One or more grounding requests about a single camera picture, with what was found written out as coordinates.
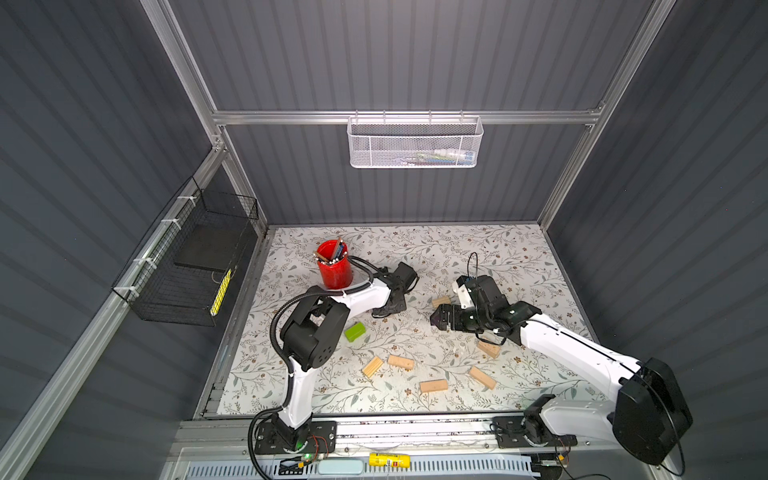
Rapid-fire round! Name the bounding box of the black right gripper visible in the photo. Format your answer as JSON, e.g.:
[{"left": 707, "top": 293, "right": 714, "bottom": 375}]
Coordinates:
[{"left": 429, "top": 302, "right": 489, "bottom": 331}]

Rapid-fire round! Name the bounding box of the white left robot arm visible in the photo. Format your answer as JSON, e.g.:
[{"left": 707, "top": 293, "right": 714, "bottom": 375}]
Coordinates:
[{"left": 255, "top": 256, "right": 419, "bottom": 451}]

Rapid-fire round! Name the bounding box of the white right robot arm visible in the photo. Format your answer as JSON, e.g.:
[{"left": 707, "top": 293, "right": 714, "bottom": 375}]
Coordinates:
[{"left": 430, "top": 275, "right": 693, "bottom": 466}]

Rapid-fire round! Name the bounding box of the small wood block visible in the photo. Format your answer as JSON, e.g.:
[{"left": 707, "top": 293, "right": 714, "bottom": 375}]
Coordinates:
[{"left": 431, "top": 296, "right": 451, "bottom": 308}]

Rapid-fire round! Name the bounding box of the green block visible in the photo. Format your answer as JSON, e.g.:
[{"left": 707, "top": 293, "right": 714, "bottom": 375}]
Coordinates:
[{"left": 344, "top": 322, "right": 367, "bottom": 343}]

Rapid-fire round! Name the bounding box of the red pen cup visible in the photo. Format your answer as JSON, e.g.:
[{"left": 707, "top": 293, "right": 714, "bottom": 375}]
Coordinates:
[{"left": 315, "top": 238, "right": 353, "bottom": 290}]

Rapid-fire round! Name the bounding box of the yellow highlighter in basket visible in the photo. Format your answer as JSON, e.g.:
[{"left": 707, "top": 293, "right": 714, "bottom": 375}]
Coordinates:
[{"left": 209, "top": 269, "right": 233, "bottom": 317}]

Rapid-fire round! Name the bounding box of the white wire mesh basket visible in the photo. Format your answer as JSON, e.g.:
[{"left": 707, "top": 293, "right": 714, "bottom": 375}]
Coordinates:
[{"left": 346, "top": 115, "right": 484, "bottom": 169}]

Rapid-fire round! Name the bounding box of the black wire basket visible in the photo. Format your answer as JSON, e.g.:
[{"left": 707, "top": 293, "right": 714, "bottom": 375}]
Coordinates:
[{"left": 113, "top": 181, "right": 260, "bottom": 327}]

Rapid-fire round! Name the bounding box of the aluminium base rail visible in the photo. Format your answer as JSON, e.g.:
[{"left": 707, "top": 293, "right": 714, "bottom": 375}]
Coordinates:
[{"left": 169, "top": 411, "right": 623, "bottom": 457}]

